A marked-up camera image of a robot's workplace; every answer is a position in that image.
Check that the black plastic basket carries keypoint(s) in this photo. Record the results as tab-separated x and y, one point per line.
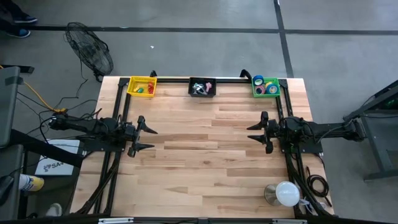
190	80

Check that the white globe table lamp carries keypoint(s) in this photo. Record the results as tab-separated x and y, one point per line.
287	193

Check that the green mini stapler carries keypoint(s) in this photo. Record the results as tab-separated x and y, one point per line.
141	91

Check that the yellow white spray can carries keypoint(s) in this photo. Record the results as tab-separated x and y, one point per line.
31	183

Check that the black stand leg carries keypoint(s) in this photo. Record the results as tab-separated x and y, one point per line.
46	149

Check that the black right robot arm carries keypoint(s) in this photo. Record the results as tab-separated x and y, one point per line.
326	130

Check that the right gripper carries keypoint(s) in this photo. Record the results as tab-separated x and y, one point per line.
270	130

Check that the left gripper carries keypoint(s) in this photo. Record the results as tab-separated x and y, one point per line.
133	133

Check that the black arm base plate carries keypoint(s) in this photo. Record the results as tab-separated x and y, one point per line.
311	148
102	148

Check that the person's foot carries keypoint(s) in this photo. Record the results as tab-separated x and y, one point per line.
18	32
54	210
26	19

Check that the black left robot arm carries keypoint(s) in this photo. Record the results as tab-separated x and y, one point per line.
84	126

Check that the black metal cart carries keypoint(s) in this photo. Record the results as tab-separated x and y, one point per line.
377	149

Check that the black silver staple remover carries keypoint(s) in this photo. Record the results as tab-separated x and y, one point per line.
196	85

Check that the green plastic basket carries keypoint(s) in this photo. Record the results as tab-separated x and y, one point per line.
266	96

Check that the black floor fan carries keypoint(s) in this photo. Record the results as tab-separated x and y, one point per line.
90	49

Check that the white printed sheet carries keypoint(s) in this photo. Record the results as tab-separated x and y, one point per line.
59	161

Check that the dark grey desk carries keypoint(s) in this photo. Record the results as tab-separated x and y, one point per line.
11	183
7	105

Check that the yellow plastic basket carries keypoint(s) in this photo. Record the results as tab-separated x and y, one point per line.
130	93

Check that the silver metal bracket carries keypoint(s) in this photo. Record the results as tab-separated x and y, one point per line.
289	221
115	220

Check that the blue tape roll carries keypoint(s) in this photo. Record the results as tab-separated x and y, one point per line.
258	75
277	89

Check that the black table clamp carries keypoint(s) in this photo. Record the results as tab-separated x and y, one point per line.
245	73
153	73

